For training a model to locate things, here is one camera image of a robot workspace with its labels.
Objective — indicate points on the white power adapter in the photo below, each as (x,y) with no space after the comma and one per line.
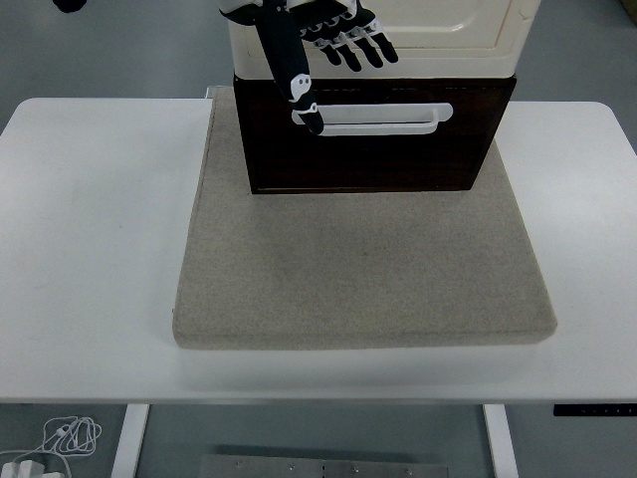
(25,469)

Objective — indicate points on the black table control panel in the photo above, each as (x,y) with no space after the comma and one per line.
(597,410)

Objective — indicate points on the dark wooden drawer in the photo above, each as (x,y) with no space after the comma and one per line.
(373,164)

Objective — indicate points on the white table leg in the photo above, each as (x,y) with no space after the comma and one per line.
(501,438)
(130,438)

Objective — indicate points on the beige fabric mat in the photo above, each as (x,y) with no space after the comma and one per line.
(348,274)

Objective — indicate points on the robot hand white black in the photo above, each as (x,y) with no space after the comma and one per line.
(286,50)

